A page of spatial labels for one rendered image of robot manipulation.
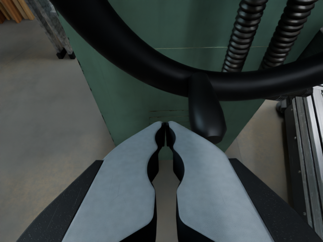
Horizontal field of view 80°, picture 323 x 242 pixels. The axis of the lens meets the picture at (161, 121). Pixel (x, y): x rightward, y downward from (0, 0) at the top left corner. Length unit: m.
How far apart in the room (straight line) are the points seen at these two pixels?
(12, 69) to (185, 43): 1.21
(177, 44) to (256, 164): 0.72
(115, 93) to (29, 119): 0.74
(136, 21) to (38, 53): 1.18
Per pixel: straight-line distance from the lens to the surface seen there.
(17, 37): 1.68
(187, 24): 0.36
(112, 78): 0.43
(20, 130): 1.14
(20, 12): 1.83
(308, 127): 0.92
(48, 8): 1.25
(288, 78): 0.21
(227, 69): 0.26
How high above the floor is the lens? 0.82
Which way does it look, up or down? 58 degrees down
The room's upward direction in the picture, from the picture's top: 2 degrees clockwise
